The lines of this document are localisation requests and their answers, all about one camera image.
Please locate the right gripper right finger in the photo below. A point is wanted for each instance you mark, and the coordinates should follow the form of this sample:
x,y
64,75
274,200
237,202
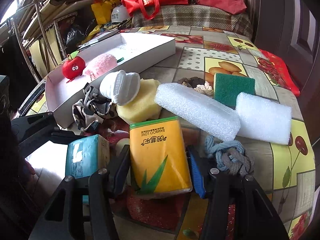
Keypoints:
x,y
238,208

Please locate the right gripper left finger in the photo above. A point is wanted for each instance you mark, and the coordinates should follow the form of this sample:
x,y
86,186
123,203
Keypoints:
x,y
87,199

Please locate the black white patterned scarf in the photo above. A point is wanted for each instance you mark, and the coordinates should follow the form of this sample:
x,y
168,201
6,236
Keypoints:
x,y
91,110

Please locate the yellow bamboo tissue pack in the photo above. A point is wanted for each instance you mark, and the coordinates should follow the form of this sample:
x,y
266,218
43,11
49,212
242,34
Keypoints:
x,y
159,166

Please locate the large white foam block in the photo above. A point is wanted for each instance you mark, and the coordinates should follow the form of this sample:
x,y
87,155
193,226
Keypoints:
x,y
263,119

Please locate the long white foam block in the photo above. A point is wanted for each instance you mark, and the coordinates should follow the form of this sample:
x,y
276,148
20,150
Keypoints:
x,y
200,110

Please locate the white socks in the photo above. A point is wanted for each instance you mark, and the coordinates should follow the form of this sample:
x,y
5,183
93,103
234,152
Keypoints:
x,y
120,87

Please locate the yellow sponge block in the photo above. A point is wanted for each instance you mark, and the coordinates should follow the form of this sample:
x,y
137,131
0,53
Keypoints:
x,y
143,106

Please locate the green yellow scrub sponge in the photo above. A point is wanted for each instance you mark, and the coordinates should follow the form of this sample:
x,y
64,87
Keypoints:
x,y
227,87

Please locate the teal tissue pack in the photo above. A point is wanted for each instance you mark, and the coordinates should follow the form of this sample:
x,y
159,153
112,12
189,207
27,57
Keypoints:
x,y
87,155

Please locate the red apple plush toy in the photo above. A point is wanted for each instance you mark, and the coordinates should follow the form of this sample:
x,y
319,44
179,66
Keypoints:
x,y
73,67

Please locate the pink fluffy plush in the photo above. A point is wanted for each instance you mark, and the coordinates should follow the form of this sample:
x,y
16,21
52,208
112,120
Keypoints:
x,y
100,65

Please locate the black plastic bag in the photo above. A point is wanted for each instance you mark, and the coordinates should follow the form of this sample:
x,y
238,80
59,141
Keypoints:
x,y
75,35

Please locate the fruit print tablecloth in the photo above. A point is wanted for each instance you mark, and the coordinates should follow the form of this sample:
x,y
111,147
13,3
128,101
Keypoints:
x,y
286,172

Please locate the metal storage shelf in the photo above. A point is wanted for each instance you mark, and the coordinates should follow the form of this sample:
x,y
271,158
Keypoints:
x,y
43,33

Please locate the white cardboard box tray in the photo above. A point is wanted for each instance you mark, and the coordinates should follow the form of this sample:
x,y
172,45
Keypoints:
x,y
139,52

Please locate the yellow shopping bag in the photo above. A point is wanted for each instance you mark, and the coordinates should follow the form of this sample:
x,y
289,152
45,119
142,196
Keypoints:
x,y
102,10

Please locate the white hard hat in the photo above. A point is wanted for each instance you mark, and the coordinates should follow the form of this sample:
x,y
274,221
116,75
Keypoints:
x,y
119,14

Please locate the red plastic bag on stool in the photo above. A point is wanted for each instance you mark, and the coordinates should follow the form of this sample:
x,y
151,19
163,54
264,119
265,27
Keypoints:
x,y
276,70

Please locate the plaid blanket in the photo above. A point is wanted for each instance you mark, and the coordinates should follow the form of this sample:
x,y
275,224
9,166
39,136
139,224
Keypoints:
x,y
197,16

